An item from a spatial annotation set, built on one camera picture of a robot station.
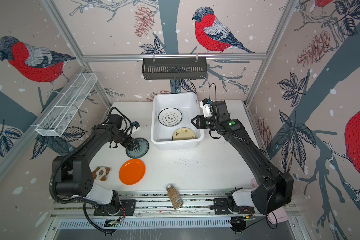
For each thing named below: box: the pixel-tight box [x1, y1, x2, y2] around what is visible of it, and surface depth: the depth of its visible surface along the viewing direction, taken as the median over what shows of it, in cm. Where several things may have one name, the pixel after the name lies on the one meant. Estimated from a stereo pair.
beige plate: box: [172, 127, 195, 141], surface depth 103 cm
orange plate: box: [119, 159, 146, 186], surface depth 87 cm
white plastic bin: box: [150, 92, 205, 151], surface depth 109 cm
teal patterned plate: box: [125, 137, 150, 159], surface depth 96 cm
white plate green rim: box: [158, 107, 183, 127], surface depth 113 cm
